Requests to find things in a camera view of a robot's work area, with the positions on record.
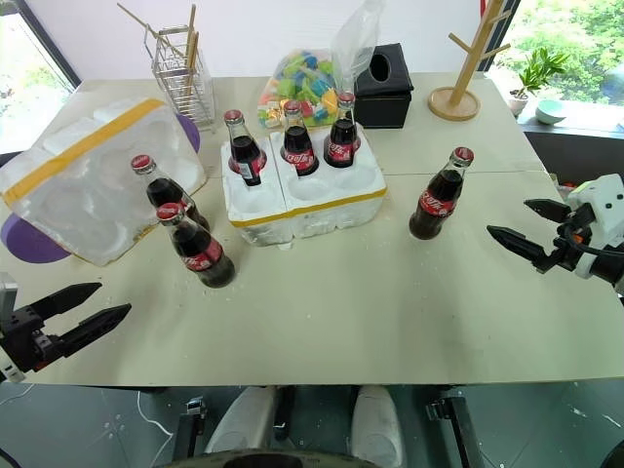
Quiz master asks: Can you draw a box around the large white foam block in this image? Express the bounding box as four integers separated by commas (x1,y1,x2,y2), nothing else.
0,96,207,268

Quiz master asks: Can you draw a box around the white foam bottle tray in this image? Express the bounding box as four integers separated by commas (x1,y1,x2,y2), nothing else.
219,121,389,251

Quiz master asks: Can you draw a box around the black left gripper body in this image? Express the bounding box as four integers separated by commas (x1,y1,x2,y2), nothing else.
0,305,64,374

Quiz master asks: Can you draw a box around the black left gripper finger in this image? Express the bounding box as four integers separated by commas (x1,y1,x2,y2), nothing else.
28,282,103,322
58,303,133,360

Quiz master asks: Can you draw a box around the purple round mat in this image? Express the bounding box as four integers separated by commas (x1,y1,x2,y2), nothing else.
0,112,204,265

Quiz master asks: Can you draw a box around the wooden mug tree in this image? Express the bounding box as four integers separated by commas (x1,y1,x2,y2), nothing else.
427,0,514,123

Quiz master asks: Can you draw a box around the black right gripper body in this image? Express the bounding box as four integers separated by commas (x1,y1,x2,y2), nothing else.
532,204,596,275

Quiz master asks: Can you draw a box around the wooden chopstick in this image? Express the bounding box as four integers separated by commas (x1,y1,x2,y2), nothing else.
180,4,198,100
185,30,201,97
116,3,197,60

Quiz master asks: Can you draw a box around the white rounded robot foot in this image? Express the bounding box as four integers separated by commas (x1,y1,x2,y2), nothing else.
349,383,407,468
203,386,280,460

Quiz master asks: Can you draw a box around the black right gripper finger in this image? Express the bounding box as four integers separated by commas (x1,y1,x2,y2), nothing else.
523,197,573,224
487,224,556,269

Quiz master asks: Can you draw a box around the clear plastic bag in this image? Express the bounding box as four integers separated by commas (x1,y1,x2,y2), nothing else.
330,0,385,99

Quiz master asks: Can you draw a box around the potted green plant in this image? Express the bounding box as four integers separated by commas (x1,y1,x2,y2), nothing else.
505,46,571,117

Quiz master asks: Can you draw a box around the black tissue box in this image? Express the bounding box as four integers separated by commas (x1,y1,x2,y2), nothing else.
352,42,416,130

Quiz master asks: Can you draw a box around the pale green bowl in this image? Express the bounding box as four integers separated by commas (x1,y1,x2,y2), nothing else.
534,98,568,126

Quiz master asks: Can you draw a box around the bag of colourful blocks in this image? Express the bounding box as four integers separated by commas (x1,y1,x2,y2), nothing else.
256,45,343,132

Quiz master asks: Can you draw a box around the glass cola bottle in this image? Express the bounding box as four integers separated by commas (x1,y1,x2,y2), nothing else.
155,202,237,290
322,92,363,170
131,154,212,233
280,99,321,177
408,145,476,242
222,109,269,188

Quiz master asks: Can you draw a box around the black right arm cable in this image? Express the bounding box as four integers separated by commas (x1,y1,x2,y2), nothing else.
560,224,624,260

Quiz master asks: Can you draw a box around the dark rounded robot body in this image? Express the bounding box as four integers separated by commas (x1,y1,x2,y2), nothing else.
168,448,396,468

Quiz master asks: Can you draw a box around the black table leg bracket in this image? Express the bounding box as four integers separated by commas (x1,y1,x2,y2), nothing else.
173,396,210,460
424,387,489,468

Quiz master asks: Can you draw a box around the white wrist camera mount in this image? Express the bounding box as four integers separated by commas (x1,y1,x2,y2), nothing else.
0,271,20,319
566,174,624,241

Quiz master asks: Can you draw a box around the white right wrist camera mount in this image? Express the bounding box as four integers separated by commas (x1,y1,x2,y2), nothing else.
566,174,624,241

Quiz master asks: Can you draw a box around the metal wire chopstick rack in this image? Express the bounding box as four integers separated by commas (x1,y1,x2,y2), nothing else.
142,23,216,134

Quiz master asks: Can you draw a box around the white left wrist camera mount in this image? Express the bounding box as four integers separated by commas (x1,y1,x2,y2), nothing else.
0,271,20,319

